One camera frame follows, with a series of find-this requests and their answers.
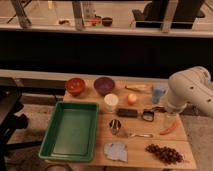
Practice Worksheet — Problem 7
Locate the purple bowl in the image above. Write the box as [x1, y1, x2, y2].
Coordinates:
[94, 77, 115, 96]

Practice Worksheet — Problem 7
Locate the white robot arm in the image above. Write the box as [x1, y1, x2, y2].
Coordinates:
[162, 66, 213, 128]

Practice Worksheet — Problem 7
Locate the small black square container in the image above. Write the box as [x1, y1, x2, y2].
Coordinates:
[142, 110, 154, 122]

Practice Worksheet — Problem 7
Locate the black rectangular block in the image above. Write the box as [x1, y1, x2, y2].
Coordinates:
[117, 108, 138, 118]

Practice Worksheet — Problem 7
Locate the silver metal cup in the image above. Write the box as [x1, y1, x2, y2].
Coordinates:
[109, 119, 121, 135]

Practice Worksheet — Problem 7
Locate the orange fruit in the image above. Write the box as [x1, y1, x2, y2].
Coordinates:
[127, 93, 137, 105]

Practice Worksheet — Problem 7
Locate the red chili pepper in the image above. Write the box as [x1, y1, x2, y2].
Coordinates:
[159, 121, 179, 135]

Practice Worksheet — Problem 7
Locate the bunch of dark grapes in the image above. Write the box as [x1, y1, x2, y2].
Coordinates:
[145, 144, 183, 164]

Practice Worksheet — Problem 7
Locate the green plastic tray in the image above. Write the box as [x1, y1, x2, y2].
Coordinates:
[39, 101, 99, 162]

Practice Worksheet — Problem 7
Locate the white plastic cup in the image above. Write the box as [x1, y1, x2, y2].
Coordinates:
[104, 94, 119, 113]

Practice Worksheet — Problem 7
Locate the red bowl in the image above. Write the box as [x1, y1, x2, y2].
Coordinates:
[65, 78, 86, 96]

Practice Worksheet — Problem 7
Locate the black chair left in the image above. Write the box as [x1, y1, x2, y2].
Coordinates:
[0, 86, 41, 171]

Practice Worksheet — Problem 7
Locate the blue translucent plastic cup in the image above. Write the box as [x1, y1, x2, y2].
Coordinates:
[151, 85, 167, 104]

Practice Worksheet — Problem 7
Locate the blue cloth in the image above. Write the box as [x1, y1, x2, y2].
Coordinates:
[104, 141, 128, 162]

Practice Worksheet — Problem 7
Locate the dark bowl in background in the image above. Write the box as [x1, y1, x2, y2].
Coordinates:
[102, 17, 113, 27]

